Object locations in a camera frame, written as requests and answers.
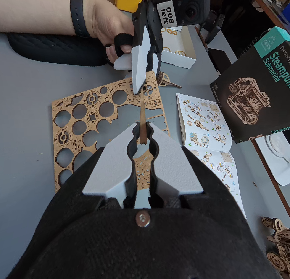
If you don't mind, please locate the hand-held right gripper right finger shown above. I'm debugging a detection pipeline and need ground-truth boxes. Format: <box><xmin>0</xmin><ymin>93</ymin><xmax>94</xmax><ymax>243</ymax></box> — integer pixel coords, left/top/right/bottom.
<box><xmin>147</xmin><ymin>122</ymin><xmax>203</xmax><ymax>208</ymax></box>

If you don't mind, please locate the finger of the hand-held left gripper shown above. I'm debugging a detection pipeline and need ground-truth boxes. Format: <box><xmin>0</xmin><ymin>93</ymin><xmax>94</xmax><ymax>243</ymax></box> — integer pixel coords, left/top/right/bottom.
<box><xmin>113</xmin><ymin>24</ymin><xmax>152</xmax><ymax>95</ymax></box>
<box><xmin>147</xmin><ymin>44</ymin><xmax>163</xmax><ymax>72</ymax></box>

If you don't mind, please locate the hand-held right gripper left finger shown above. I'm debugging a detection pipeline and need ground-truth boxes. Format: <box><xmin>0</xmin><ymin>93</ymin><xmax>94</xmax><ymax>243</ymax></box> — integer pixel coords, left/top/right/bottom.
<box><xmin>82</xmin><ymin>122</ymin><xmax>139</xmax><ymax>209</ymax></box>

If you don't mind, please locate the plywood parts sheet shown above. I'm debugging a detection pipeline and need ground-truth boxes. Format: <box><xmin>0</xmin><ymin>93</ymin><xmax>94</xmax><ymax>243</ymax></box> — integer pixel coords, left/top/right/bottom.
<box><xmin>52</xmin><ymin>71</ymin><xmax>171</xmax><ymax>192</ymax></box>

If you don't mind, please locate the wooden stick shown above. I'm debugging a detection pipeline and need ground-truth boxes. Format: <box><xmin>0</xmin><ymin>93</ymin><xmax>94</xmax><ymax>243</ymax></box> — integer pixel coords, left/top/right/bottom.
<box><xmin>139</xmin><ymin>92</ymin><xmax>148</xmax><ymax>145</ymax></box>

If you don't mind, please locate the person's left forearm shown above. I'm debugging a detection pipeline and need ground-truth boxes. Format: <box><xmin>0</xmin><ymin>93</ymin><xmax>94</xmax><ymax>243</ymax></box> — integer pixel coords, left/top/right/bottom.
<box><xmin>0</xmin><ymin>0</ymin><xmax>76</xmax><ymax>35</ymax></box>

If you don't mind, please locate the dark model kit box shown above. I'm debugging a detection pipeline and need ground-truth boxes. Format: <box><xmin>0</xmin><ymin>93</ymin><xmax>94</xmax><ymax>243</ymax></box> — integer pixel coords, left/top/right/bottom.
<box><xmin>209</xmin><ymin>26</ymin><xmax>290</xmax><ymax>144</ymax></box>

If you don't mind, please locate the wooden vehicle model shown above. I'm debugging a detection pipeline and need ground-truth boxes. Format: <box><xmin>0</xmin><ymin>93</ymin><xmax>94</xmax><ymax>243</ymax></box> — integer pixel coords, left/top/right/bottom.
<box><xmin>262</xmin><ymin>217</ymin><xmax>290</xmax><ymax>272</ymax></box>

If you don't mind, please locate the person's left hand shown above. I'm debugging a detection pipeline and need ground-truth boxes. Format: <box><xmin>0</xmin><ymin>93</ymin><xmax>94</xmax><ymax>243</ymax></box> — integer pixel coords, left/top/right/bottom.
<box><xmin>85</xmin><ymin>0</ymin><xmax>135</xmax><ymax>67</ymax></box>

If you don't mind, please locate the small wooden gear assembly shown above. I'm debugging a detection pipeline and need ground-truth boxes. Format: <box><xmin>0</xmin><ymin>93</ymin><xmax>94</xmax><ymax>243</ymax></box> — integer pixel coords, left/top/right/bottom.
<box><xmin>156</xmin><ymin>71</ymin><xmax>182</xmax><ymax>89</ymax></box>

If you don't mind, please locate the white cardboard box tray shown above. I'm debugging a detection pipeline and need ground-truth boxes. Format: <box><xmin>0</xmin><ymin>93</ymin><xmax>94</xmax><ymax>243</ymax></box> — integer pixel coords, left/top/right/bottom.
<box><xmin>159</xmin><ymin>26</ymin><xmax>197</xmax><ymax>69</ymax></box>

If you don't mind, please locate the yellow plastic bin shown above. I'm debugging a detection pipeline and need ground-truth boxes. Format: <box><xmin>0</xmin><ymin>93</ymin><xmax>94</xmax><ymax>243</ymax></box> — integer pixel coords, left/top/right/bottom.
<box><xmin>109</xmin><ymin>0</ymin><xmax>154</xmax><ymax>12</ymax></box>

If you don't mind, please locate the instruction booklet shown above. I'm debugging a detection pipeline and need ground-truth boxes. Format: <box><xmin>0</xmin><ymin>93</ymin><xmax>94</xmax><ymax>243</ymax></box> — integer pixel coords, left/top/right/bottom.
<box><xmin>176</xmin><ymin>93</ymin><xmax>247</xmax><ymax>219</ymax></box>

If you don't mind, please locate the thin brown pencil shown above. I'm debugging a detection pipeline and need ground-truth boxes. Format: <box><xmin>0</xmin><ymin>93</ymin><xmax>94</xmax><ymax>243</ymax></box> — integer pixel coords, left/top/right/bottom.
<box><xmin>195</xmin><ymin>26</ymin><xmax>211</xmax><ymax>56</ymax></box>

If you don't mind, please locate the black flat pad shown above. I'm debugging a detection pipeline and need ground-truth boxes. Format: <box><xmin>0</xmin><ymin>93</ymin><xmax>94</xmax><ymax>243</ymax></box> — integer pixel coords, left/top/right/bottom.
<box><xmin>207</xmin><ymin>47</ymin><xmax>236</xmax><ymax>72</ymax></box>

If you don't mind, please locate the black box device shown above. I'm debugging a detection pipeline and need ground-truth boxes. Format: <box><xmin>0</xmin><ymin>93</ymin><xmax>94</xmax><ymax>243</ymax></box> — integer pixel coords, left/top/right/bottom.
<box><xmin>199</xmin><ymin>10</ymin><xmax>227</xmax><ymax>46</ymax></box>

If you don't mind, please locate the black wristband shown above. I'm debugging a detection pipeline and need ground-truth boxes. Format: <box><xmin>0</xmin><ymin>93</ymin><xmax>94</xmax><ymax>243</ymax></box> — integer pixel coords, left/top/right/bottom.
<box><xmin>70</xmin><ymin>0</ymin><xmax>91</xmax><ymax>38</ymax></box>

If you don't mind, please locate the black wrist rest pad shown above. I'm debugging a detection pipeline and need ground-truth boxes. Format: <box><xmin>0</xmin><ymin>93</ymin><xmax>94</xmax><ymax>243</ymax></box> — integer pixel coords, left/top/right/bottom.
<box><xmin>7</xmin><ymin>32</ymin><xmax>109</xmax><ymax>67</ymax></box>

